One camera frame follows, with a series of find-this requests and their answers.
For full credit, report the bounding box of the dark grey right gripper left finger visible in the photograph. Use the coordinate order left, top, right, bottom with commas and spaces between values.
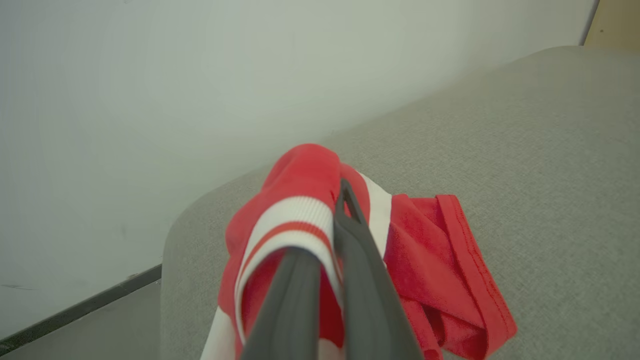
240, 247, 321, 360

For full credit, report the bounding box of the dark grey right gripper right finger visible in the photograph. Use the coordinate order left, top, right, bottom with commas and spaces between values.
332, 177, 426, 360

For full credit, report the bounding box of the black baseboard strip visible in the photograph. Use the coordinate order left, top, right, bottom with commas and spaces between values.
0, 264, 163, 357

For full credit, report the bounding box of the grey metal wall trim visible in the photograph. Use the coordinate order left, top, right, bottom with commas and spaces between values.
579, 0, 601, 47

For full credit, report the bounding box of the grey upholstered seat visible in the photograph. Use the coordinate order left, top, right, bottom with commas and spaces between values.
160, 46, 640, 360

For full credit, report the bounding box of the red and white garment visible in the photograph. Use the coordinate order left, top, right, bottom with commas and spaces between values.
200, 143, 518, 360

